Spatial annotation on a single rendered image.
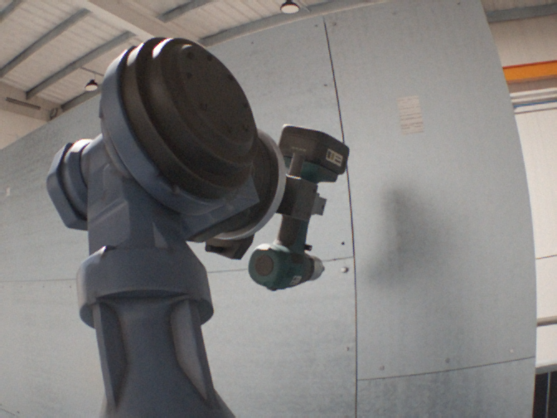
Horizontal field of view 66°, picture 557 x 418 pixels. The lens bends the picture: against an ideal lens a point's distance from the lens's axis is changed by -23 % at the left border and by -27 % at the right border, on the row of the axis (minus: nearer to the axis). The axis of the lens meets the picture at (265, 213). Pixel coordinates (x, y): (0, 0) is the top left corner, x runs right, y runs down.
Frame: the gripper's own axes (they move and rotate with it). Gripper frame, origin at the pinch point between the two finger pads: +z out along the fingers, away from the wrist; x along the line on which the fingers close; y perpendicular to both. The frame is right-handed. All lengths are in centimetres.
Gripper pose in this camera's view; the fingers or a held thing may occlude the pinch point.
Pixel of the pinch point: (299, 200)
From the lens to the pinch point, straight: 82.4
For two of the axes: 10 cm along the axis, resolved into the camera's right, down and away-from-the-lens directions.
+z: 5.0, 1.2, 8.6
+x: -8.3, -2.3, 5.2
